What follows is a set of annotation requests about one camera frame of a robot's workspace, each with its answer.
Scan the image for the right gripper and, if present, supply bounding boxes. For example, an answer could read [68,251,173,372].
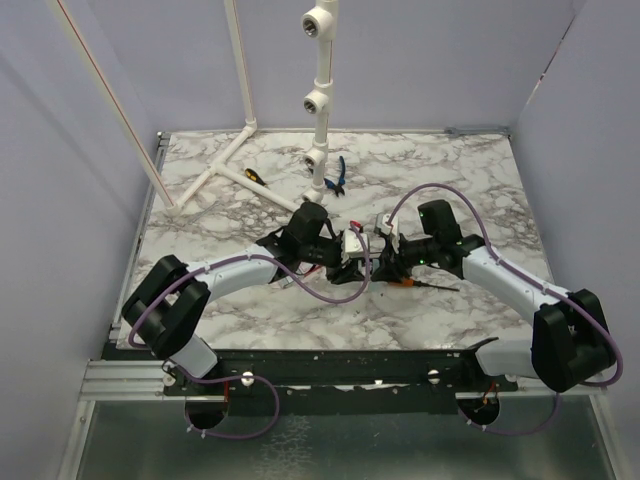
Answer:
[371,231,439,284]

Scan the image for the red white staple box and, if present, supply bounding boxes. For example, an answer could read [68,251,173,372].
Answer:
[278,266,321,288]

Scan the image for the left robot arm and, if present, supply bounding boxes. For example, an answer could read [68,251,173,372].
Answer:
[121,202,371,395]

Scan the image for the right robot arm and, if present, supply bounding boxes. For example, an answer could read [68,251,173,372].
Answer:
[371,200,616,393]

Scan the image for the yellow black screwdriver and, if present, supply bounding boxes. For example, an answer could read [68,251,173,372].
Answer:
[244,168,267,187]

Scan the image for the orange handled screwdriver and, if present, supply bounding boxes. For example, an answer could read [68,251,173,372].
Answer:
[390,278,459,292]

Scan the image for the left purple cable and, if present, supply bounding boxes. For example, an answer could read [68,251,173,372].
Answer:
[128,222,374,441]

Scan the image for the purple cable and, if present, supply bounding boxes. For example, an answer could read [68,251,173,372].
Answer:
[384,183,625,435]
[128,222,374,441]

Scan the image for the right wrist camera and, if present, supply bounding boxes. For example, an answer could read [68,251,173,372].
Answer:
[374,213,399,239]

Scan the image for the blue handled pliers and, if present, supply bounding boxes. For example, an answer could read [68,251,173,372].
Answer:
[322,155,350,199]

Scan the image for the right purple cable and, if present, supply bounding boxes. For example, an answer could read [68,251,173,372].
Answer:
[384,183,625,435]

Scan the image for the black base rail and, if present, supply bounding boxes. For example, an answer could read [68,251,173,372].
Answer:
[142,348,517,418]

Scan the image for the white pvc pipe frame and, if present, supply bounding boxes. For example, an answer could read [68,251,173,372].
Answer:
[49,1,340,217]

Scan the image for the aluminium frame rail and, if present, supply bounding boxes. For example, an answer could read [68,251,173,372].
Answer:
[54,132,169,480]

